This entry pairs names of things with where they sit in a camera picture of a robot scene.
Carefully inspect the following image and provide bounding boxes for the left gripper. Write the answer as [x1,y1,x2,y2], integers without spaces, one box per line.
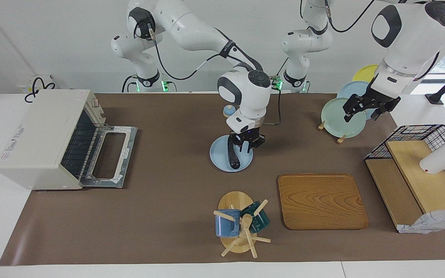
[343,83,401,123]

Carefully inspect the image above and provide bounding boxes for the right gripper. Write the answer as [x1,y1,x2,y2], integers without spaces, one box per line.
[229,130,266,154]

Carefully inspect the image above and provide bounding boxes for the black spatula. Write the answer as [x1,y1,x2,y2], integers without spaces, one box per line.
[228,136,241,171]

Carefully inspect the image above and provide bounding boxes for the white toaster oven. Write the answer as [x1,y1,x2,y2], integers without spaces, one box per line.
[0,89,138,191]

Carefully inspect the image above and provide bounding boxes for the pale blue plate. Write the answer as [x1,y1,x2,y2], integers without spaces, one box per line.
[336,81,378,120]

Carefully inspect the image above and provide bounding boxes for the light blue round plate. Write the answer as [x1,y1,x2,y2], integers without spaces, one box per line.
[210,135,254,173]

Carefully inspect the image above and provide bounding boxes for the yellow plate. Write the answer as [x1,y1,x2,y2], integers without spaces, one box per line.
[352,64,380,84]

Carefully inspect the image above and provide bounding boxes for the pale green plate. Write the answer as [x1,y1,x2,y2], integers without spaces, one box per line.
[321,98,367,139]

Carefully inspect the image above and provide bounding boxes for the wooden plate rack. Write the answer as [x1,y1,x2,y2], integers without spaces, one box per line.
[318,120,347,145]

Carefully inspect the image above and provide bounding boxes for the wooden mug tree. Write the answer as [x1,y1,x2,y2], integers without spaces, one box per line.
[212,191,272,259]

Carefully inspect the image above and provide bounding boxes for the teal mug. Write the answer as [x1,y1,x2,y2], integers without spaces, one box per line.
[240,200,271,234]

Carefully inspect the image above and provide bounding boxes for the blue mug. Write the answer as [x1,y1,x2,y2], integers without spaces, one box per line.
[214,208,242,238]

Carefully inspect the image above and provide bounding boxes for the white cup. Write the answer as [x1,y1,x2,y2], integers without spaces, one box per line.
[419,143,445,175]

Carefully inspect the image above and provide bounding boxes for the wooden shelf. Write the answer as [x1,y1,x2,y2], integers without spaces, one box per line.
[364,140,445,233]

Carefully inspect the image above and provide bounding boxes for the wooden tray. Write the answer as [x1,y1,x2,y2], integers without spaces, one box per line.
[278,173,369,231]

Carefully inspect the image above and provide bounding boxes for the white patterned cloth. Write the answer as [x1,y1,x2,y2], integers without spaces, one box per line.
[397,207,445,235]

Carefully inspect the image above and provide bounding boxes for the black cable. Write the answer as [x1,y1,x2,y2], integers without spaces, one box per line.
[324,0,376,34]
[133,19,264,82]
[263,57,290,127]
[24,76,56,103]

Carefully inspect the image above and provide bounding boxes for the black wire basket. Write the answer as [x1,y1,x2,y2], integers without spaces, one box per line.
[364,124,445,205]

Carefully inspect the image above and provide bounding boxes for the white wall socket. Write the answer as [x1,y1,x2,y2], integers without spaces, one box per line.
[17,75,55,94]

